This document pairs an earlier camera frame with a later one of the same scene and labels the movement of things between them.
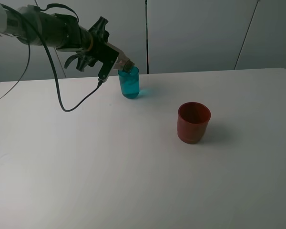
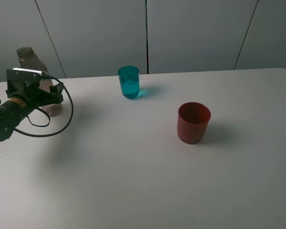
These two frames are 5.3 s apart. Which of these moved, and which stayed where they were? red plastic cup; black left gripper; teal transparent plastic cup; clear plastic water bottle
Moved: clear plastic water bottle; black left gripper
Stayed: red plastic cup; teal transparent plastic cup
